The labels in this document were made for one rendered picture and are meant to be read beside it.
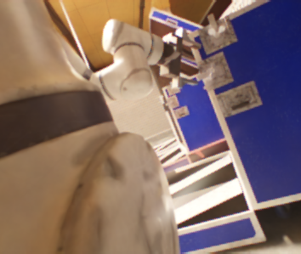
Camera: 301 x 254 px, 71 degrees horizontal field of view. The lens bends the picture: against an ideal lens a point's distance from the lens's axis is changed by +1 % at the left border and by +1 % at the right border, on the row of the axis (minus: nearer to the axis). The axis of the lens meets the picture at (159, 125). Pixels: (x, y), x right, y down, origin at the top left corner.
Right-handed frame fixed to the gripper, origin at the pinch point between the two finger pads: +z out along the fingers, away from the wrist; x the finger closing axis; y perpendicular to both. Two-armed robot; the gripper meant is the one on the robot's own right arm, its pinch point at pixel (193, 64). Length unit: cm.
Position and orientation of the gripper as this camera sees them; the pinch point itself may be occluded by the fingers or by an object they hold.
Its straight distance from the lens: 81.0
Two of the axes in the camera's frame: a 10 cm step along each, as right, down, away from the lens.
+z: 7.9, 0.6, 6.1
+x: -0.8, 10.0, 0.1
